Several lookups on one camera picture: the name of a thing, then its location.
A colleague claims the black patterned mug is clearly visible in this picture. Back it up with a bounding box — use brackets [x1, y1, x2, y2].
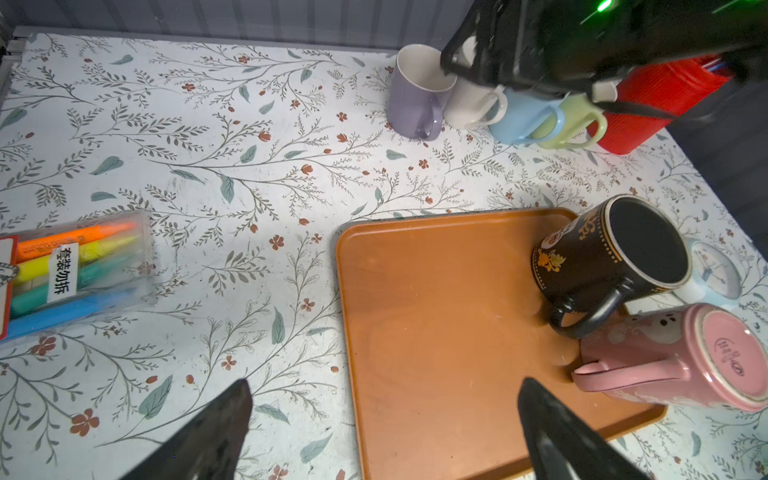
[531, 195, 692, 339]

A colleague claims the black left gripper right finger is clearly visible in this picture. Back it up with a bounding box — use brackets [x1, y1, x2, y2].
[517, 377, 646, 480]

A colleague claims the light green mug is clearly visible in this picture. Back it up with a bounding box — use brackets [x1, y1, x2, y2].
[531, 94, 608, 150]

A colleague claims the light blue mug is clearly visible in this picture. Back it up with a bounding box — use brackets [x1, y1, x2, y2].
[489, 88, 565, 145]

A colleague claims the clear highlighter pen pack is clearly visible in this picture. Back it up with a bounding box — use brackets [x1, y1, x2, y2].
[1, 210, 155, 341]

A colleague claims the purple mug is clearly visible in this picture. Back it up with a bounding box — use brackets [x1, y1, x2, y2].
[387, 44, 457, 142]

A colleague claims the white mug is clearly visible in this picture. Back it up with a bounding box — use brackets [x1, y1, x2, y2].
[443, 35, 509, 131]

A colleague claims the pink patterned mug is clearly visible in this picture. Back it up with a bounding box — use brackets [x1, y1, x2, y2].
[572, 304, 767, 412]

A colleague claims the red pen holder cup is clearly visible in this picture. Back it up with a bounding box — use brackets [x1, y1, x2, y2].
[598, 56, 734, 155]

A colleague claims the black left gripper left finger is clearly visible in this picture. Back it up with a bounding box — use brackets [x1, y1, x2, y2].
[124, 379, 253, 480]

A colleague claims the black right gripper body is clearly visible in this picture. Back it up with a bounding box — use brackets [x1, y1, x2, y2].
[440, 1, 636, 96]

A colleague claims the orange plastic tray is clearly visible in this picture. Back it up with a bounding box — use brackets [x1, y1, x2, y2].
[336, 208, 667, 479]

